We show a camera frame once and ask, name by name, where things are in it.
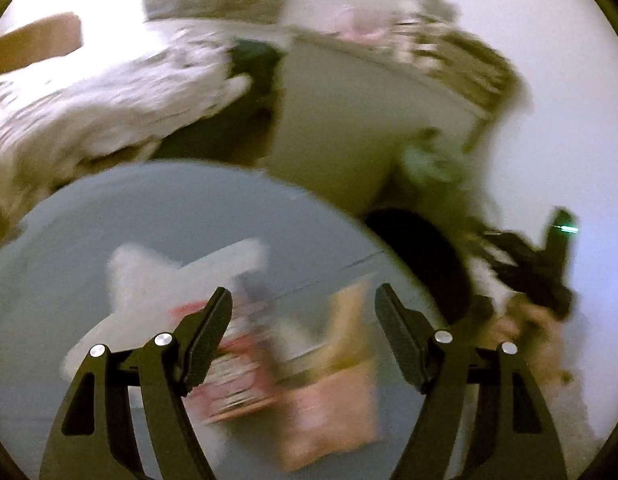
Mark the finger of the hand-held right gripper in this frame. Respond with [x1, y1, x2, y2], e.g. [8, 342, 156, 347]
[459, 220, 514, 272]

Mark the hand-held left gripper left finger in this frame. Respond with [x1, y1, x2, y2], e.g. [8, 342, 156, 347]
[39, 286, 234, 480]

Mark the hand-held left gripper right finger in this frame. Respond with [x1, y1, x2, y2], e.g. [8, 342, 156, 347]
[375, 282, 570, 480]

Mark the red snack packet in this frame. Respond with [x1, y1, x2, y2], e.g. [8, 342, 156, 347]
[171, 270, 280, 424]

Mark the black round trash bin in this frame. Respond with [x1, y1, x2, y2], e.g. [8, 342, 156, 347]
[364, 207, 474, 327]

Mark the orange snack packet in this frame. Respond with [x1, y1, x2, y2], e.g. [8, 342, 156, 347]
[276, 280, 383, 472]

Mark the person's right hand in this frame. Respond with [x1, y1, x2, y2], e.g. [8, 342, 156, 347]
[489, 294, 566, 387]

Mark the white tissue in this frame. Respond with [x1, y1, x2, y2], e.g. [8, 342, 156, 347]
[61, 239, 270, 382]

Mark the blue-grey round table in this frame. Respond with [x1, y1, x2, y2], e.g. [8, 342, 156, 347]
[0, 159, 470, 480]

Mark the white bedside cabinet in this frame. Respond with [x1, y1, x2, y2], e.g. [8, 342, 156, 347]
[266, 30, 490, 218]

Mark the stack of grey boards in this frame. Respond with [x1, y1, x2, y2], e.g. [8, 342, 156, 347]
[393, 0, 520, 112]

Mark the pink cloth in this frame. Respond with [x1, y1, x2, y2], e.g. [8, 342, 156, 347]
[333, 5, 390, 44]

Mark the brown wooden headboard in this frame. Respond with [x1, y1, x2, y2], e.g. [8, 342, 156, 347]
[0, 12, 84, 82]

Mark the dark bed frame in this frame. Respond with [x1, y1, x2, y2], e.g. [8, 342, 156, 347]
[154, 40, 286, 162]

